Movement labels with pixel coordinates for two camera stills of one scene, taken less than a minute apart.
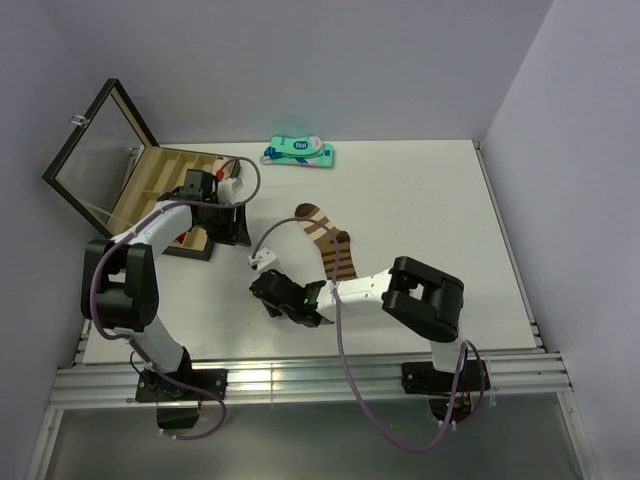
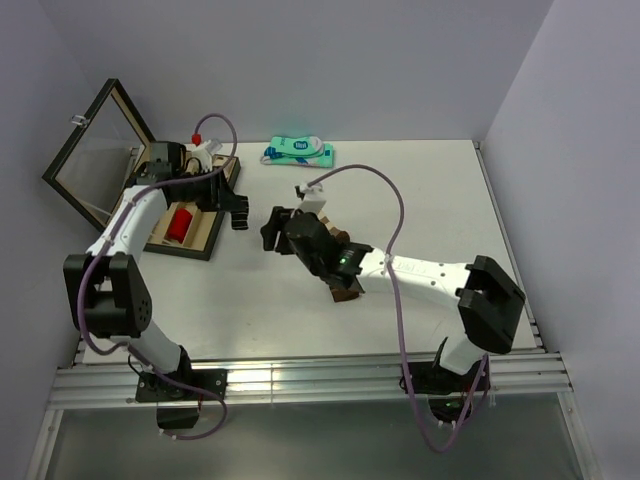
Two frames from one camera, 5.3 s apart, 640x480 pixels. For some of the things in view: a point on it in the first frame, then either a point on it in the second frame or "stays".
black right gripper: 275,311 -> 270,230
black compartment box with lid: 112,168 stays
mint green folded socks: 307,151 stays
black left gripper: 235,232 -> 220,197
